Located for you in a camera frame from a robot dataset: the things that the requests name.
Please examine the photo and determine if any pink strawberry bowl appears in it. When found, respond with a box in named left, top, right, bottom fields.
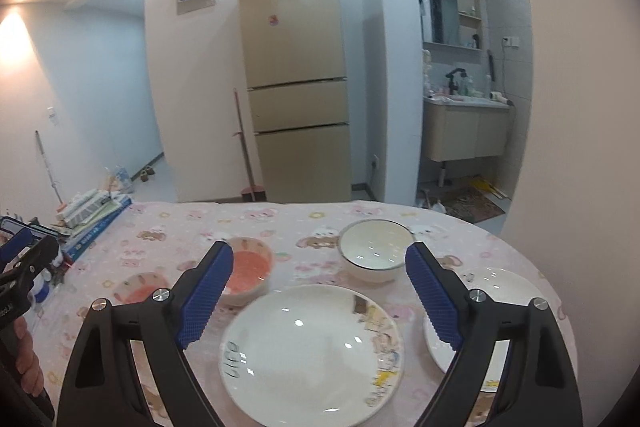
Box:
left=220, top=237, right=273, bottom=307
left=113, top=272, right=169, bottom=305

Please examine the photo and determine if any white plate with cartoon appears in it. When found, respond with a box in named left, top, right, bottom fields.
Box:
left=422, top=265, right=551, bottom=394

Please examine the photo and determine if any large white Life plate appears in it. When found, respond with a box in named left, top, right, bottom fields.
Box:
left=219, top=284, right=405, bottom=426

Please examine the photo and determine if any white ribbed bowl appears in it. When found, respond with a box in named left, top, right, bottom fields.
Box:
left=337, top=219, right=414, bottom=284

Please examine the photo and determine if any left hand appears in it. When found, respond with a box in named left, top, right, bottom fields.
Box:
left=13, top=317, right=44, bottom=397

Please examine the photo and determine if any white mop stick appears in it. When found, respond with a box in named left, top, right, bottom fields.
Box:
left=35, top=129, right=65, bottom=207

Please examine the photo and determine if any stack of papers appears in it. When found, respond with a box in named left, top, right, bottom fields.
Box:
left=56, top=188, right=125, bottom=229

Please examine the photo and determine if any pink cartoon tablecloth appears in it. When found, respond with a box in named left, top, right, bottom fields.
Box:
left=30, top=202, right=575, bottom=426

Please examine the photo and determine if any pair of slippers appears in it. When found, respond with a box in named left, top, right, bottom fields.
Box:
left=139, top=166, right=155, bottom=182

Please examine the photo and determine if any bathroom floor mat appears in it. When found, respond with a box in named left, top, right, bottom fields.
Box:
left=440, top=187, right=504, bottom=225

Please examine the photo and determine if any red broom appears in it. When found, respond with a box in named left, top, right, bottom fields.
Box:
left=233, top=89, right=267, bottom=202

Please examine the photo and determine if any bathroom vanity cabinet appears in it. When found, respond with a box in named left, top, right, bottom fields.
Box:
left=423, top=96, right=510, bottom=162

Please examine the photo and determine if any white hair dryer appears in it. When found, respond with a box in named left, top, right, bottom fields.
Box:
left=490, top=91, right=513, bottom=106

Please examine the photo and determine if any black faucet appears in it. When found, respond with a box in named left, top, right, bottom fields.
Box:
left=446, top=67, right=468, bottom=94

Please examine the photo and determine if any beige refrigerator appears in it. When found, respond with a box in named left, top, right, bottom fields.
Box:
left=239, top=0, right=352, bottom=202

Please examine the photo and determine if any bathroom mirror cabinet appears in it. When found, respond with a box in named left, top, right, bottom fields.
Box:
left=422, top=0, right=484, bottom=50

